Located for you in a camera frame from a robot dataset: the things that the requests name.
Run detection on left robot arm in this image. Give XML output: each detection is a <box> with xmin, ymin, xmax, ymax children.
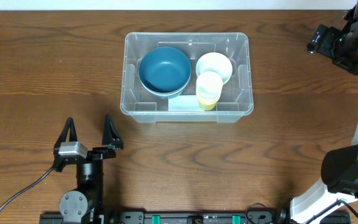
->
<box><xmin>52</xmin><ymin>114</ymin><xmax>124</xmax><ymax>223</ymax></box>

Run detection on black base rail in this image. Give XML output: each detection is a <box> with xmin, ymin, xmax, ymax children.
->
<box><xmin>39</xmin><ymin>210</ymin><xmax>351</xmax><ymax>224</ymax></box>

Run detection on white small bowl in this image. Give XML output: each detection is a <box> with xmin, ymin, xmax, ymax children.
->
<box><xmin>196</xmin><ymin>52</ymin><xmax>233</xmax><ymax>85</ymax></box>

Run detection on cream cup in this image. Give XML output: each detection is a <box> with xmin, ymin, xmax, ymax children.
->
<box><xmin>196</xmin><ymin>72</ymin><xmax>223</xmax><ymax>94</ymax></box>

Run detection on yellow cup front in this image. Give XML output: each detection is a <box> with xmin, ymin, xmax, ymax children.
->
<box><xmin>199</xmin><ymin>103</ymin><xmax>216</xmax><ymax>111</ymax></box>

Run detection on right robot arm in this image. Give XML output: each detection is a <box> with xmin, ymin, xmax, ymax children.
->
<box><xmin>281</xmin><ymin>4</ymin><xmax>358</xmax><ymax>223</ymax></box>

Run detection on yellow cup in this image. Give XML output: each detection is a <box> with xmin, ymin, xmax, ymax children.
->
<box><xmin>198</xmin><ymin>98</ymin><xmax>219</xmax><ymax>106</ymax></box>
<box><xmin>199</xmin><ymin>103</ymin><xmax>216</xmax><ymax>111</ymax></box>

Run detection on dark blue bowl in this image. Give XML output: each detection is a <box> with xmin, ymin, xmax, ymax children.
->
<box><xmin>139</xmin><ymin>47</ymin><xmax>191</xmax><ymax>96</ymax></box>
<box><xmin>140</xmin><ymin>88</ymin><xmax>186</xmax><ymax>99</ymax></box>

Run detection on pink cup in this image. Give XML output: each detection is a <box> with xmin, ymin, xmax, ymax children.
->
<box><xmin>196</xmin><ymin>95</ymin><xmax>220</xmax><ymax>102</ymax></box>

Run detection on clear plastic storage container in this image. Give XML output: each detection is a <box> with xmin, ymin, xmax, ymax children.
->
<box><xmin>120</xmin><ymin>32</ymin><xmax>254</xmax><ymax>123</ymax></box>

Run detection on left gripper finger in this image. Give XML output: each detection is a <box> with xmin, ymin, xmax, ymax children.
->
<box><xmin>102</xmin><ymin>114</ymin><xmax>124</xmax><ymax>150</ymax></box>
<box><xmin>53</xmin><ymin>117</ymin><xmax>78</xmax><ymax>149</ymax></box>

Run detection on light blue cup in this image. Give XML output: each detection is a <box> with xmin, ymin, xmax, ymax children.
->
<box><xmin>196</xmin><ymin>92</ymin><xmax>221</xmax><ymax>98</ymax></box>

